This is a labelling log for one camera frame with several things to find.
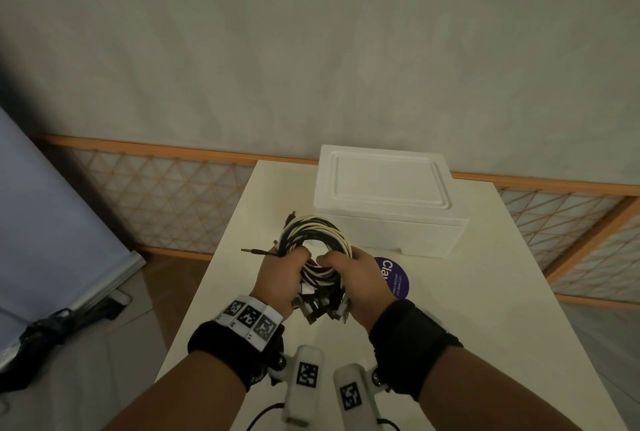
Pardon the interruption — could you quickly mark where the person's right hand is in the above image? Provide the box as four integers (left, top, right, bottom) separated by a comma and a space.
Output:
316, 251, 402, 332

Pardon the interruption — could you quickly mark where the person's left hand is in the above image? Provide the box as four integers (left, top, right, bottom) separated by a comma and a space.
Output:
249, 247, 314, 320

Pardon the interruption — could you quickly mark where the bundle of black white cables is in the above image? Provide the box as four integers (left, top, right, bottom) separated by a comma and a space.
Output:
240, 211, 358, 326

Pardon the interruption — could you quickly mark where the person's left forearm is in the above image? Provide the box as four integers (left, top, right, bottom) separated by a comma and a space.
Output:
102, 350, 249, 431

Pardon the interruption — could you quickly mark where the person's right forearm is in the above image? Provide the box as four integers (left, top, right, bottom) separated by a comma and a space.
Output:
417, 345, 585, 431

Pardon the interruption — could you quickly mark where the purple round sticker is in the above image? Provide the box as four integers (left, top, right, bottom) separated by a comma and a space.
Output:
372, 256, 412, 301

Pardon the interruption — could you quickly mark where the white marker tag strip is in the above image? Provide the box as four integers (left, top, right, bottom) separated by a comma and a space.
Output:
215, 295, 284, 351

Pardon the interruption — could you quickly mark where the white foam box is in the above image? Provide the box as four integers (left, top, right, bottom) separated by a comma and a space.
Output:
314, 198, 471, 259

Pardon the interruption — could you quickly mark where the black right wristband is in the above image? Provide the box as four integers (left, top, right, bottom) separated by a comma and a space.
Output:
368, 298, 465, 402

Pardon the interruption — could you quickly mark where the black wristband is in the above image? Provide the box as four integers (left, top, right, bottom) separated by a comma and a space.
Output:
187, 313, 286, 394
368, 298, 465, 402

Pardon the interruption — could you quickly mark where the black left wristband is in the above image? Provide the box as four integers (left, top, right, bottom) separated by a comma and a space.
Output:
187, 313, 286, 394

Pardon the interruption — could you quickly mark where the orange wooden lattice fence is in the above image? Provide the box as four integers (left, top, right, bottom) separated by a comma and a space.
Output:
32, 133, 640, 310

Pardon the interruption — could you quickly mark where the pale blue board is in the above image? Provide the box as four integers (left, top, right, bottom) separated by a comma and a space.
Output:
0, 105, 147, 372

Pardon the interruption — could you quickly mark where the black folded umbrella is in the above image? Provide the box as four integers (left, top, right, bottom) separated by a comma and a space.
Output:
0, 291, 132, 394

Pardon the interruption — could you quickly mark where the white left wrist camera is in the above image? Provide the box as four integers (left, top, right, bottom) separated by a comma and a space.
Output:
267, 344, 325, 429

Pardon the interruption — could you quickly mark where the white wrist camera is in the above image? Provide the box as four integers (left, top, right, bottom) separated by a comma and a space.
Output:
267, 344, 325, 429
333, 363, 392, 431

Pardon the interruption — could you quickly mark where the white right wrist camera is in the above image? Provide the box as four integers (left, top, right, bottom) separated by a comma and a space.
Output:
333, 363, 392, 431

